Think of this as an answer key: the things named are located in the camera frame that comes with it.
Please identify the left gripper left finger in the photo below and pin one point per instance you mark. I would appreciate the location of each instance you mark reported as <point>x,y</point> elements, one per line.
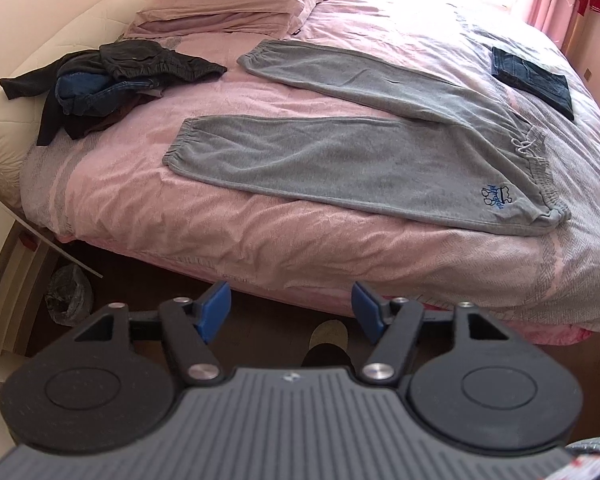
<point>114,378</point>

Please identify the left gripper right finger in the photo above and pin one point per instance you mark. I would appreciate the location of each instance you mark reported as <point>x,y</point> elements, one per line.
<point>465,377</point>

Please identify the grey sweatpants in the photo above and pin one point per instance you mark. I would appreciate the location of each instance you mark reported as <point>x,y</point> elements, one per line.
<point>431,151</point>

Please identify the black trash bag bin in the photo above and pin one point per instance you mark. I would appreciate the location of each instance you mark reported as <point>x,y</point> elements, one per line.
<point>69,296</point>

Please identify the beige slipper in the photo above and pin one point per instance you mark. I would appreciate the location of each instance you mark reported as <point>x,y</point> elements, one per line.
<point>328,344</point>

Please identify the white bedside shelf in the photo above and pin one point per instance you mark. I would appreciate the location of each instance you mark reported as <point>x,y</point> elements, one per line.
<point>26,262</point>

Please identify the pink grey duvet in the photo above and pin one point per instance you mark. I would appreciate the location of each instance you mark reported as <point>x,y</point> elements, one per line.
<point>113,190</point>

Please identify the crumpled blue jeans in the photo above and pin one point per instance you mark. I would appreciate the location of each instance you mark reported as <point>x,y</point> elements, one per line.
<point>86,94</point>

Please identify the folded dark blue jeans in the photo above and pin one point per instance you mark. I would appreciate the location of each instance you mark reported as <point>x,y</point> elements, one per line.
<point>521,74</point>

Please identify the black jacket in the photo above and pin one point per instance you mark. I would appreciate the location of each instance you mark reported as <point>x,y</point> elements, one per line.
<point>122,60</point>

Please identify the pink curtain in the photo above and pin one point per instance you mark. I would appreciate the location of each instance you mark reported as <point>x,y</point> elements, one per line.
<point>556,18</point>

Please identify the pink pillow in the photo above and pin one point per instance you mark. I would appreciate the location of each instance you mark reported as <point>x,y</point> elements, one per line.
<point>172,18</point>

